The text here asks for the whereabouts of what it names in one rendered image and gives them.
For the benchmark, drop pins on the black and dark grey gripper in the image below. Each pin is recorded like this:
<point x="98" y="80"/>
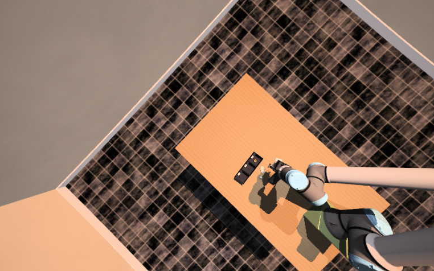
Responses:
<point x="280" y="163"/>

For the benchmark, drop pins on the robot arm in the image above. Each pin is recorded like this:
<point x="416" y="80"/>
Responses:
<point x="367" y="251"/>

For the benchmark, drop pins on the black rack of bins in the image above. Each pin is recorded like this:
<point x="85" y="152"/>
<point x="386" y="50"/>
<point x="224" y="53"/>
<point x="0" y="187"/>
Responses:
<point x="248" y="168"/>

